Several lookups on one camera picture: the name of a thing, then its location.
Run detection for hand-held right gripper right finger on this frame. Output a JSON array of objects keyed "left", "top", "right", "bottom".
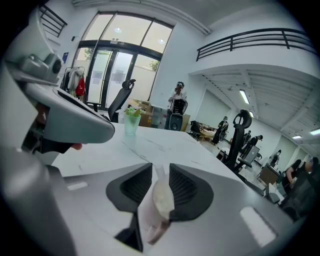
[{"left": 149, "top": 163, "right": 301, "bottom": 256}]

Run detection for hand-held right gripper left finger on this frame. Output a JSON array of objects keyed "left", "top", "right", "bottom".
[{"left": 63, "top": 162, "right": 154, "bottom": 256}]

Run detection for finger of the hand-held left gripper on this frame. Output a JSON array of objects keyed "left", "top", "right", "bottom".
[
  {"left": 0, "top": 146, "right": 79, "bottom": 256},
  {"left": 44, "top": 86, "right": 116, "bottom": 145}
]

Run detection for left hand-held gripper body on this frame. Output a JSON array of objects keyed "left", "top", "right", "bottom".
[{"left": 0, "top": 62, "right": 55, "bottom": 149}]

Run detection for pink drink cup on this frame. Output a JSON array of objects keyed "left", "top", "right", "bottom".
[{"left": 145, "top": 174, "right": 176, "bottom": 245}]

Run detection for clothes rack with clothes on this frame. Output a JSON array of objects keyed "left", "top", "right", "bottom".
[{"left": 59, "top": 65, "right": 88, "bottom": 101}]

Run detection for green vase with white flowers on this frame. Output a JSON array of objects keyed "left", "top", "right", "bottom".
[{"left": 123, "top": 105, "right": 143, "bottom": 137}]

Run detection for cardboard boxes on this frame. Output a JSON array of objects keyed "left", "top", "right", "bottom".
[{"left": 126, "top": 98, "right": 154, "bottom": 128}]

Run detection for glass entrance door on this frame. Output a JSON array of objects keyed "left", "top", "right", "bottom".
[{"left": 74, "top": 10, "right": 174, "bottom": 116}]

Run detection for wooden table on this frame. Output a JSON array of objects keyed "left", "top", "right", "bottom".
[{"left": 199, "top": 125, "right": 219, "bottom": 144}]

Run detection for white marble table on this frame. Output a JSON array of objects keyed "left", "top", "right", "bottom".
[{"left": 50, "top": 122, "right": 265, "bottom": 198}]

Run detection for short black balcony railing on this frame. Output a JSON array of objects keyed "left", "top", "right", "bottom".
[{"left": 38, "top": 3, "right": 69, "bottom": 39}]

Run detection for ceiling tube lamp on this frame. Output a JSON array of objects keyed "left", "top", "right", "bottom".
[{"left": 238, "top": 88, "right": 251, "bottom": 106}]

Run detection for long black balcony railing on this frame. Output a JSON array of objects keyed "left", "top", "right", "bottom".
[{"left": 195, "top": 27, "right": 319, "bottom": 63}]

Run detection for grey fisheye camera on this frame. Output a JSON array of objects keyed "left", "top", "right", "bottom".
[{"left": 19, "top": 53, "right": 64, "bottom": 84}]

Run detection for black ring-headrest office chair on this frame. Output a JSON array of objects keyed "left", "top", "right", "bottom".
[{"left": 215, "top": 108, "right": 254, "bottom": 176}]

